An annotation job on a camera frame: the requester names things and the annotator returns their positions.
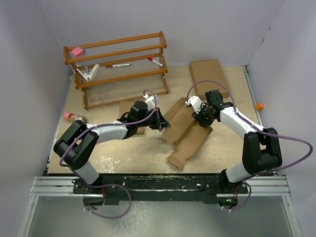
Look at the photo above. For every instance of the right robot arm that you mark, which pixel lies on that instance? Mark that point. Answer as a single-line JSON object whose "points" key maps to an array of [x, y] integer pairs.
{"points": [[261, 149]]}

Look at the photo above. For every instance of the small pink capped bottle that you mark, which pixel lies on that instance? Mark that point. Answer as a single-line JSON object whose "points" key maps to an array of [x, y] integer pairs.
{"points": [[73, 117]]}

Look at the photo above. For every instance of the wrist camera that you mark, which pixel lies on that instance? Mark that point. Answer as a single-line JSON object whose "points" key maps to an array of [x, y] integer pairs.
{"points": [[151, 101], [196, 103]]}

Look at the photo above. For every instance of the small closed cardboard box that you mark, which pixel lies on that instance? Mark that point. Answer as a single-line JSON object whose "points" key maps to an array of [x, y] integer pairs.
{"points": [[124, 107]]}

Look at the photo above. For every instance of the wooden rack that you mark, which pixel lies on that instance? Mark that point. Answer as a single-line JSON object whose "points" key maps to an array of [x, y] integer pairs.
{"points": [[134, 50]]}

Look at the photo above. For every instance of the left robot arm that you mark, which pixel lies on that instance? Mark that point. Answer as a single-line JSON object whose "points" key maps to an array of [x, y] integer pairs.
{"points": [[75, 146]]}

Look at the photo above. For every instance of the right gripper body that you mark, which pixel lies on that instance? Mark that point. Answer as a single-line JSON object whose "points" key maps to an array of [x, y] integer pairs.
{"points": [[204, 116]]}

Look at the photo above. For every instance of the red capped marker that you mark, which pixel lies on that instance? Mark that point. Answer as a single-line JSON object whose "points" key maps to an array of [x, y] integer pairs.
{"points": [[156, 62]]}

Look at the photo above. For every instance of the large closed cardboard box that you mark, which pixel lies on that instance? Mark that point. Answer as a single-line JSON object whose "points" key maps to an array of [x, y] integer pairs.
{"points": [[208, 70]]}

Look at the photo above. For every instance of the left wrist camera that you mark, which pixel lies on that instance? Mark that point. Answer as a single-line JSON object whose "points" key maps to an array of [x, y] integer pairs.
{"points": [[151, 101]]}

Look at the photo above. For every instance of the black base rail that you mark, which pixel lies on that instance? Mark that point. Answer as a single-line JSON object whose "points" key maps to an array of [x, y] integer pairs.
{"points": [[209, 188]]}

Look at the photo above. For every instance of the pink eraser block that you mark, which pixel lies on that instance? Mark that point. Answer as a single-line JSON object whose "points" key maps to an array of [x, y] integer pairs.
{"points": [[78, 51]]}

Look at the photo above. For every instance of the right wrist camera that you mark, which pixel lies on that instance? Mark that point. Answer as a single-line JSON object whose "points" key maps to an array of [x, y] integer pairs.
{"points": [[196, 103]]}

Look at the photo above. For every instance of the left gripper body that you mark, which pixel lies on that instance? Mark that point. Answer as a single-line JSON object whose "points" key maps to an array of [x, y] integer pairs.
{"points": [[153, 122]]}

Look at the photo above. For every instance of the black capped white marker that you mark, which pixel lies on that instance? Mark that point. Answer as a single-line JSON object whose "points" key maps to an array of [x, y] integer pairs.
{"points": [[118, 65]]}

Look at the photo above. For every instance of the white eraser brush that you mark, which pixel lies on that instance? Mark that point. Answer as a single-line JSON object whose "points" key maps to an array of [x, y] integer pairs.
{"points": [[88, 75]]}

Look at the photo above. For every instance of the orange ball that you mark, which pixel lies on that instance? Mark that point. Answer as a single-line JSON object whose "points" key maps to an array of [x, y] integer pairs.
{"points": [[259, 106]]}

